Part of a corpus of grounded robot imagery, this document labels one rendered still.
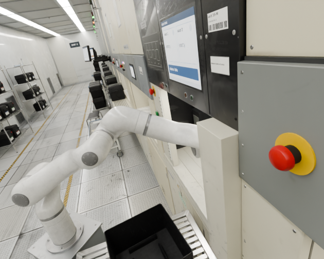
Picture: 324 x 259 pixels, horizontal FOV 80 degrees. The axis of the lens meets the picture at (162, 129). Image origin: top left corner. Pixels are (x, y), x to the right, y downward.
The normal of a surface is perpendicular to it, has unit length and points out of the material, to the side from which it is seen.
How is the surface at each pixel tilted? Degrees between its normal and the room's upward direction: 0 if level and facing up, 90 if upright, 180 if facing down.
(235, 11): 90
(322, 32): 90
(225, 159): 90
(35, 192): 85
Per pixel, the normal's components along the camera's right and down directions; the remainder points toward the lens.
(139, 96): 0.29, 0.35
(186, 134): -0.59, -0.25
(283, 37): -0.94, 0.27
